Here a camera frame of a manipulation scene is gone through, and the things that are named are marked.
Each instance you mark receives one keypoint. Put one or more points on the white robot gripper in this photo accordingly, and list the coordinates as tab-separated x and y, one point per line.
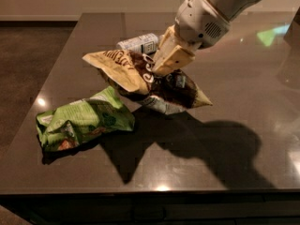
199	21

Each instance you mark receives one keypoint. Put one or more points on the brown chip bag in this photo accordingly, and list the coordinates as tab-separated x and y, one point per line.
130	73

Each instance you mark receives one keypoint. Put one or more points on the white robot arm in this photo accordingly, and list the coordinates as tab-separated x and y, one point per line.
230	9

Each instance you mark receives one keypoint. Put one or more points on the green rice chip bag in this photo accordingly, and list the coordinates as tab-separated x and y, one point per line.
82	121

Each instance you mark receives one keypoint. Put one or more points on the clear plastic water bottle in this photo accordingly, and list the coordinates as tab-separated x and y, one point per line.
147	44

